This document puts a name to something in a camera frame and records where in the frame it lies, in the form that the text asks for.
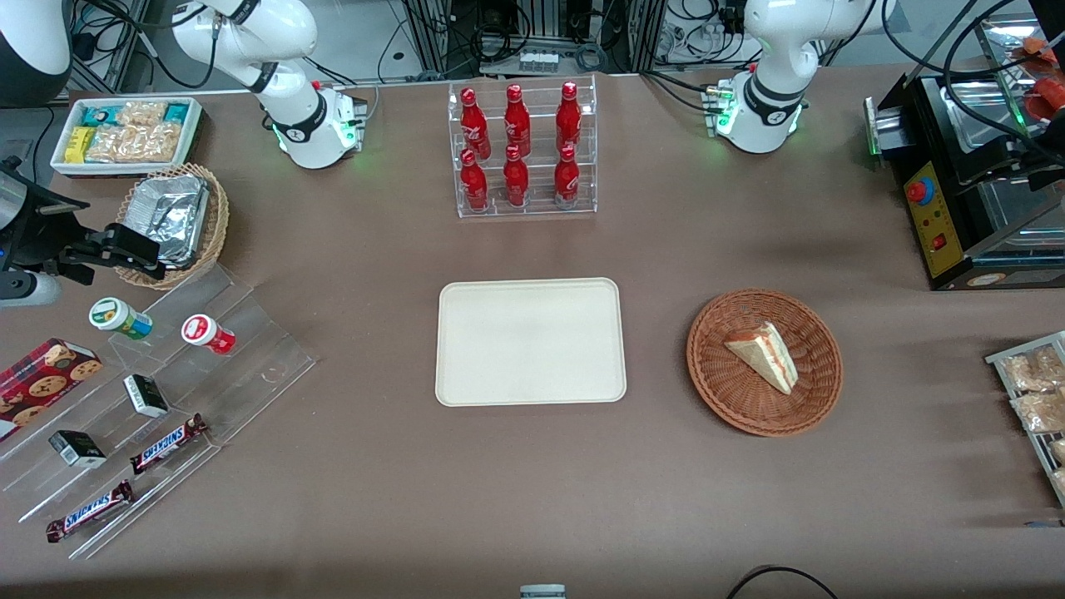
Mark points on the grey object at table edge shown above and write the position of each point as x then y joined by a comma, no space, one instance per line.
542,592

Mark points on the green lidded yoghurt cup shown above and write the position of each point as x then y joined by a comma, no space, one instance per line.
116,317

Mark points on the small black carton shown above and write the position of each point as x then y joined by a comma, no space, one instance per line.
76,449
146,395

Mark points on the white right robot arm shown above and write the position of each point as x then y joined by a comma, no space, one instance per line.
295,79

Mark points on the white power strip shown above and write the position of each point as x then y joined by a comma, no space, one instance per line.
539,60

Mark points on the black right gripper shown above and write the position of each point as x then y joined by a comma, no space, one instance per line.
42,227

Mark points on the triangular sandwich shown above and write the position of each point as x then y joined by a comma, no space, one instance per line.
767,356

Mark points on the snickers chocolate bar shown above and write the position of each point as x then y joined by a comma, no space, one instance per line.
166,444
90,511

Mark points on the silver foil packets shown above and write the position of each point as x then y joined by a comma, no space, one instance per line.
170,216

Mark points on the tray of packaged snacks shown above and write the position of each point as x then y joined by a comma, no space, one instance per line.
998,359

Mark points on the small clear cracker bag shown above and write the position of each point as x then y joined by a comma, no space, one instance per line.
141,114

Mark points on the clear acrylic stepped display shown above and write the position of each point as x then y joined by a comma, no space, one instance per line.
250,366

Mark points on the cream rectangular tray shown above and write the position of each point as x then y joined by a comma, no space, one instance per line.
530,341

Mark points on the teal snack pack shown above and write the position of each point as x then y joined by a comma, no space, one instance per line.
100,116
176,112

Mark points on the large clear cracker bag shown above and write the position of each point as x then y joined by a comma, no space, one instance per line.
137,143

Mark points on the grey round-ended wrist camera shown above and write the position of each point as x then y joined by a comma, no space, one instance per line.
29,290

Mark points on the white rectangular snack bin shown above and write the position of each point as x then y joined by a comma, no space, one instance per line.
193,137

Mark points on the red cookie box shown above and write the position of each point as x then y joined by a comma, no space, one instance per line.
46,384

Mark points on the red lidded yoghurt cup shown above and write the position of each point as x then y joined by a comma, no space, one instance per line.
204,332

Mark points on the clear bag of pastries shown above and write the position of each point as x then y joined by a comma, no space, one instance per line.
1040,412
1032,370

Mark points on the light wicker basket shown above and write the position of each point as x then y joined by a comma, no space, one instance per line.
218,225

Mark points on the clear acrylic bottle rack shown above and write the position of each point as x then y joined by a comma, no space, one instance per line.
537,208

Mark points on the brown round wicker basket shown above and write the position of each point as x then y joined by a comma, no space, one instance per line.
732,391

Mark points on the red cola bottle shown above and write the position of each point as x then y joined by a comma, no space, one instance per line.
568,116
517,121
567,179
516,181
474,185
474,125

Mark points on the black countertop machine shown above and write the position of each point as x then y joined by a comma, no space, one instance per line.
948,191

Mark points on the yellow snack pack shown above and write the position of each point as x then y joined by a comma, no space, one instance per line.
79,144

